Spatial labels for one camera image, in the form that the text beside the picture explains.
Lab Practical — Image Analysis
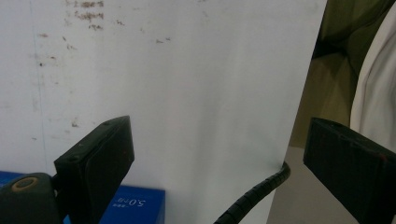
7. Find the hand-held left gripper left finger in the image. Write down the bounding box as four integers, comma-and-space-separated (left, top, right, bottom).
53, 115, 135, 224

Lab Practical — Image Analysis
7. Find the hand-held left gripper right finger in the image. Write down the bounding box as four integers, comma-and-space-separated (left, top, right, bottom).
303, 117, 396, 224

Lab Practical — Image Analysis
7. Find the blue cardboard box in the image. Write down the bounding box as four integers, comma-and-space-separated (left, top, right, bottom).
0, 170, 166, 224

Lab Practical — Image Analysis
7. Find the white cloth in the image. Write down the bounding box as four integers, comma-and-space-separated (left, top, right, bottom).
349, 11, 396, 154

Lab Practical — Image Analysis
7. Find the olive green cloth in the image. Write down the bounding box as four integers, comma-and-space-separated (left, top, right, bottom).
289, 0, 396, 149

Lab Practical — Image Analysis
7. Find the black spiral-wrapped cable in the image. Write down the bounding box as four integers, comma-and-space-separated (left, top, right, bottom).
213, 161, 291, 224

